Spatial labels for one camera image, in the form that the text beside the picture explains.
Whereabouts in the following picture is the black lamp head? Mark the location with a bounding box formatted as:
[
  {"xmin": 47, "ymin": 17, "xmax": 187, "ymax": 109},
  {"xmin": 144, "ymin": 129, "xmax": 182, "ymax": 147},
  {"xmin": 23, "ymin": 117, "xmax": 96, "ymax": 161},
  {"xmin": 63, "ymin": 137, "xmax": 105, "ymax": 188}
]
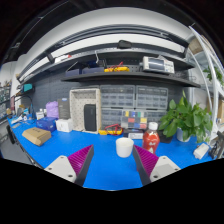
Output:
[{"xmin": 117, "ymin": 39, "xmax": 133, "ymax": 50}]

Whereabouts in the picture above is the white cup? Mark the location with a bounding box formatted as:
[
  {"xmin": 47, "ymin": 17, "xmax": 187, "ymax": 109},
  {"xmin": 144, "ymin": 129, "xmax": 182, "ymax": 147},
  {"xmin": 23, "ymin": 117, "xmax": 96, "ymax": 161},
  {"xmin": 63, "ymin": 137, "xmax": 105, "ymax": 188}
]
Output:
[{"xmin": 115, "ymin": 137, "xmax": 135, "ymax": 159}]

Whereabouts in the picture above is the yellow multimeter with red leads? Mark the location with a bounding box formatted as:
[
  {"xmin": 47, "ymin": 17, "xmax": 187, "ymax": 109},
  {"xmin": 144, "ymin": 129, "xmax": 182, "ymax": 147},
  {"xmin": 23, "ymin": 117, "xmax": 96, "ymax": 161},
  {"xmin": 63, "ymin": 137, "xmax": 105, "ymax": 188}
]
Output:
[
  {"xmin": 98, "ymin": 123, "xmax": 124, "ymax": 136},
  {"xmin": 103, "ymin": 61, "xmax": 130, "ymax": 73}
]

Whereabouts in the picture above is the cabinet with coloured drawers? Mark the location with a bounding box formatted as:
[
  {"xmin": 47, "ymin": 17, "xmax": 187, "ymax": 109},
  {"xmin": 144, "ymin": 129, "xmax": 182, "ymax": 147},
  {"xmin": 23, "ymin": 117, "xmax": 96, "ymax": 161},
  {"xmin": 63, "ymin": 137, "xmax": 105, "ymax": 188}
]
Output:
[{"xmin": 100, "ymin": 108, "xmax": 168, "ymax": 130}]

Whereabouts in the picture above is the dark grey upright box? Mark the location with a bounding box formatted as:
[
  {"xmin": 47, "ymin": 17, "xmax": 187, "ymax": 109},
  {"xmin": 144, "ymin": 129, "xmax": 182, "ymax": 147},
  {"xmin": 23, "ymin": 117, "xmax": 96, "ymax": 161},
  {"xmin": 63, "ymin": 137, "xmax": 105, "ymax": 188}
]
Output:
[{"xmin": 57, "ymin": 97, "xmax": 72, "ymax": 120}]

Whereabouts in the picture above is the red drink bottle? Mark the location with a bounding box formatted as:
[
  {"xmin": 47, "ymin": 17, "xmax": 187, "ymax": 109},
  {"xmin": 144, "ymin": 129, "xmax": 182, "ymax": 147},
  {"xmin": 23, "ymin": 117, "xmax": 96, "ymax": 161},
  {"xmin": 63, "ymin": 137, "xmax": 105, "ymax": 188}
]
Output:
[{"xmin": 142, "ymin": 121, "xmax": 161, "ymax": 155}]

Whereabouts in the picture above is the potted green plant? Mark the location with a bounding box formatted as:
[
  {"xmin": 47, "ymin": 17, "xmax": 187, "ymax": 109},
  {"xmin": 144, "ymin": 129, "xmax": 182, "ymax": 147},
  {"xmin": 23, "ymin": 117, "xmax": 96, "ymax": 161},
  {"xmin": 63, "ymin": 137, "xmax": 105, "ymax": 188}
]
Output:
[{"xmin": 158, "ymin": 90, "xmax": 214, "ymax": 144}]

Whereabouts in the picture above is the black case with white label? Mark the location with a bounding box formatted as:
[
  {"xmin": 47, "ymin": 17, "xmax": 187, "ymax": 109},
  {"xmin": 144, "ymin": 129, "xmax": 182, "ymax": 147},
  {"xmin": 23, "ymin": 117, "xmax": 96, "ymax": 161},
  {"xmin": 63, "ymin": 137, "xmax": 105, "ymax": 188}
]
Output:
[{"xmin": 123, "ymin": 129, "xmax": 145, "ymax": 140}]

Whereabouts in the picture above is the black speaker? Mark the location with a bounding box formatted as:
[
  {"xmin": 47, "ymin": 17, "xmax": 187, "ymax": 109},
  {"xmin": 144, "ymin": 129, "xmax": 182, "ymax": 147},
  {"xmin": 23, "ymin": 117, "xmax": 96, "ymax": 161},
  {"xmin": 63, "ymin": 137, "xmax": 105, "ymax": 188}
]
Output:
[{"xmin": 83, "ymin": 103, "xmax": 98, "ymax": 132}]

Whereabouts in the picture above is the grey drawer cabinet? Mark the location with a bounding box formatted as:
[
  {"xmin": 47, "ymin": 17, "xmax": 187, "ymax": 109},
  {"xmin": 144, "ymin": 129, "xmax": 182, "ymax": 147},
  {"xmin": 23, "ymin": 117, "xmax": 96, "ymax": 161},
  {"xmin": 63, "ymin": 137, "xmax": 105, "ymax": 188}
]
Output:
[
  {"xmin": 135, "ymin": 85, "xmax": 169, "ymax": 111},
  {"xmin": 99, "ymin": 84, "xmax": 136, "ymax": 109}
]

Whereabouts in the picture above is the white shelf unit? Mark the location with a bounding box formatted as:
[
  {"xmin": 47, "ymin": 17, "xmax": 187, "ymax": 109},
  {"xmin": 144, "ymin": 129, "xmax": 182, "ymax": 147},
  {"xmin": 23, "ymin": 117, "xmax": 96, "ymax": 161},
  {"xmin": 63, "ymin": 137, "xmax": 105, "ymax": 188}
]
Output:
[{"xmin": 186, "ymin": 25, "xmax": 224, "ymax": 134}]

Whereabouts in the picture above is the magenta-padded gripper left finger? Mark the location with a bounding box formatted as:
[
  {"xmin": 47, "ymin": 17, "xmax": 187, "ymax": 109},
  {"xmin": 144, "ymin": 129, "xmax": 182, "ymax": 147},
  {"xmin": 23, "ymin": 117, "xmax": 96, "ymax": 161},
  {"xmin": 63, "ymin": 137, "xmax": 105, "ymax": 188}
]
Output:
[{"xmin": 44, "ymin": 144, "xmax": 95, "ymax": 187}]

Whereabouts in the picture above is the dark grey workbench shelf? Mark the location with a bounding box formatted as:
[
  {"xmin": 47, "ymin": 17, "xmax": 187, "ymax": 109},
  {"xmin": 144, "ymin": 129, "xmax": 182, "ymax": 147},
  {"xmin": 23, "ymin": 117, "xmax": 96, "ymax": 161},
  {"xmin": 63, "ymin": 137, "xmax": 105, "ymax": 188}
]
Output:
[{"xmin": 60, "ymin": 71, "xmax": 201, "ymax": 88}]

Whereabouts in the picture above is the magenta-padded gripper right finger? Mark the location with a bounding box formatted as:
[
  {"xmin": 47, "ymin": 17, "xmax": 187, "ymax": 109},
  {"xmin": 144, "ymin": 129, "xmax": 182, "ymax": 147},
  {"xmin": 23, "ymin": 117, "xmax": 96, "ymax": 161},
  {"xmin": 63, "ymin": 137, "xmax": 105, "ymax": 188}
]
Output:
[{"xmin": 132, "ymin": 144, "xmax": 181, "ymax": 187}]

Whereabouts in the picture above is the teal device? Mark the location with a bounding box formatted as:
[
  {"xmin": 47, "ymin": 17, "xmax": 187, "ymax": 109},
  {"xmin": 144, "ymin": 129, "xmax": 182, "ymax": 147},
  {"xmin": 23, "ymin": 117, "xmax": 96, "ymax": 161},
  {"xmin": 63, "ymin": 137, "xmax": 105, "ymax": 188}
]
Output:
[{"xmin": 22, "ymin": 83, "xmax": 34, "ymax": 93}]

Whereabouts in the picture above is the white power adapter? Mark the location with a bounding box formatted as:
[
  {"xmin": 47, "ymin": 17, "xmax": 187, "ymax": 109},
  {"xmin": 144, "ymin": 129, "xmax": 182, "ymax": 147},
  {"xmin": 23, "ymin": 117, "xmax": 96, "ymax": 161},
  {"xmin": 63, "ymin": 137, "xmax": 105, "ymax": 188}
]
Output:
[{"xmin": 193, "ymin": 143, "xmax": 210, "ymax": 160}]

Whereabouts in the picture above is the blue box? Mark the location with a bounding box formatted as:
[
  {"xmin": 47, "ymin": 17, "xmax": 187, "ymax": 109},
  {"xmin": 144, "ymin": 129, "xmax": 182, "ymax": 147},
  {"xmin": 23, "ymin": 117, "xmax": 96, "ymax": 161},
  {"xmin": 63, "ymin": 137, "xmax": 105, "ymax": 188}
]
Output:
[{"xmin": 35, "ymin": 116, "xmax": 58, "ymax": 133}]

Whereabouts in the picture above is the small white box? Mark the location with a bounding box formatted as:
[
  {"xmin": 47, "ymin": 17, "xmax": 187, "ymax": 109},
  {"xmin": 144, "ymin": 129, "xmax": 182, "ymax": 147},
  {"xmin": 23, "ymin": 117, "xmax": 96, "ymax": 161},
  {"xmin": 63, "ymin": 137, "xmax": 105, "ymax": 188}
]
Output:
[{"xmin": 55, "ymin": 118, "xmax": 74, "ymax": 133}]

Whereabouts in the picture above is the beige perforated tray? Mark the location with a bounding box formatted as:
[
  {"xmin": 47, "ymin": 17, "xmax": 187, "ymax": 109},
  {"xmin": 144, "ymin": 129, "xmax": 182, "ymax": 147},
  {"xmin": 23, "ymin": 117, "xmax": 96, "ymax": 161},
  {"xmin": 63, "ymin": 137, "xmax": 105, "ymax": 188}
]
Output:
[{"xmin": 68, "ymin": 87, "xmax": 102, "ymax": 134}]

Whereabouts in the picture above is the white oscilloscope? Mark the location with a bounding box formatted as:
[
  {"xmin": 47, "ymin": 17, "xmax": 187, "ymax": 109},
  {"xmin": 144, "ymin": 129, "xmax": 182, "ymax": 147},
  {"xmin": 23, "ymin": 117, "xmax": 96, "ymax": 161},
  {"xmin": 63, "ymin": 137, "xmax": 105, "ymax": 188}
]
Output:
[{"xmin": 142, "ymin": 55, "xmax": 176, "ymax": 75}]

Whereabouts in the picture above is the black stand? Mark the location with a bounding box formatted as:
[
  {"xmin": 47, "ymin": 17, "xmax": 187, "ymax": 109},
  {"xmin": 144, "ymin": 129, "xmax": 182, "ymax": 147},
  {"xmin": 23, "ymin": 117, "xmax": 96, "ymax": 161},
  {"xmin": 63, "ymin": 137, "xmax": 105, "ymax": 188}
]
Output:
[{"xmin": 209, "ymin": 130, "xmax": 224, "ymax": 159}]

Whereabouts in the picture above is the purple bag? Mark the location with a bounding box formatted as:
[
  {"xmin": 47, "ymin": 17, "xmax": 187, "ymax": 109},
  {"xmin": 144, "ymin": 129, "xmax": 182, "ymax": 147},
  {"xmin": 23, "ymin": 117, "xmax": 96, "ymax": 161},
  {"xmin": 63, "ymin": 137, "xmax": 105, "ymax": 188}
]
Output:
[{"xmin": 45, "ymin": 100, "xmax": 60, "ymax": 120}]

